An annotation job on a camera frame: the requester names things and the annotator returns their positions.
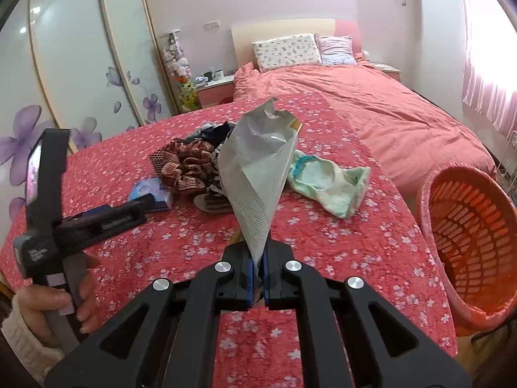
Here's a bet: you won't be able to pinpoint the white wire rack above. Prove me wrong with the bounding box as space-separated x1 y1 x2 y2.
496 131 517 197

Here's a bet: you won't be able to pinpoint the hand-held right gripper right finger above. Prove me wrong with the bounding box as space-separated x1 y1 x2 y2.
262 244 473 388

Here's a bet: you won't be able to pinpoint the pink and white nightstand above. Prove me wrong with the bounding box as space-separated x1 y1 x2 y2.
195 76 236 108

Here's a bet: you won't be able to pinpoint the orange plastic basket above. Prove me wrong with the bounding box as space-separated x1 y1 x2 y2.
416 164 517 337

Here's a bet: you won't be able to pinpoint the pale green sock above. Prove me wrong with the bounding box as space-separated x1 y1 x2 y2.
286 149 371 219

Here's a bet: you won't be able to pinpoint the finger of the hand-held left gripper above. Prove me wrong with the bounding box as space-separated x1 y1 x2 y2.
60 194 156 257

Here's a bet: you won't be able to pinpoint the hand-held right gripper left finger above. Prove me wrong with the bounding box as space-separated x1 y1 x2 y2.
44 242 259 388

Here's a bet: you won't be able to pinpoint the pink duvet bed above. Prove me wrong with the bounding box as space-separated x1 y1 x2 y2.
232 61 498 197

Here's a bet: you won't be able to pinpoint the person's left forearm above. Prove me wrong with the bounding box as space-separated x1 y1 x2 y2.
0 294 61 376

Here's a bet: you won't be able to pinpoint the hanging stuffed toys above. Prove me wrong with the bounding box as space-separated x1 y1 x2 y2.
161 31 199 113

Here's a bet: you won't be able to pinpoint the dark cloth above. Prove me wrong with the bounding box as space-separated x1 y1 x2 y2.
188 122 236 148

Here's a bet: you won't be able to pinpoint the small wooden nightstand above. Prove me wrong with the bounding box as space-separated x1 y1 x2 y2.
369 62 403 84

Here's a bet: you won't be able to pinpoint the silver foil snack bag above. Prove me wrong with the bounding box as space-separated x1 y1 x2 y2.
218 97 303 265

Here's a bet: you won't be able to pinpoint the light blue squeeze tube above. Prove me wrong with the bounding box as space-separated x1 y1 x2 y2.
128 178 175 213

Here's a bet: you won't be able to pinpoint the cream and pink headboard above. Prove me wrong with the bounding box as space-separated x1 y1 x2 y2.
231 18 362 74

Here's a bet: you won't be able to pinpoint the beige ribbed cloth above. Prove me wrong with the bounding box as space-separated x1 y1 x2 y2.
193 193 236 213

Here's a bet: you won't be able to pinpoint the pink curtain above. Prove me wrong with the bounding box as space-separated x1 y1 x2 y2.
456 0 517 140

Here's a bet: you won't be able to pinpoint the brown checkered scrunchie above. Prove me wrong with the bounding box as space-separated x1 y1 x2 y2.
150 138 221 195

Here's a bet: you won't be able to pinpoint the person's left hand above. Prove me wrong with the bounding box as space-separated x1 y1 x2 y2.
14 253 100 346

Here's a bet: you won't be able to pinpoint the flower-print sliding wardrobe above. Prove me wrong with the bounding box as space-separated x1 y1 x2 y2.
0 0 179 178

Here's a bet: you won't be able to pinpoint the white floral pillow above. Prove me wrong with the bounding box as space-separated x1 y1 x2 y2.
253 34 323 72

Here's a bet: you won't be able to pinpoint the red floral tablecloth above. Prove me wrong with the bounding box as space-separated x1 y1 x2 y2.
0 96 459 388

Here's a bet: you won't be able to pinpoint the pink striped pillow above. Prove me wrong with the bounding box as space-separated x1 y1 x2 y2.
315 34 358 66

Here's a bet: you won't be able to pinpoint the black checkered mesh band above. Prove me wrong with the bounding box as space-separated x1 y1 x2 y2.
206 149 233 197

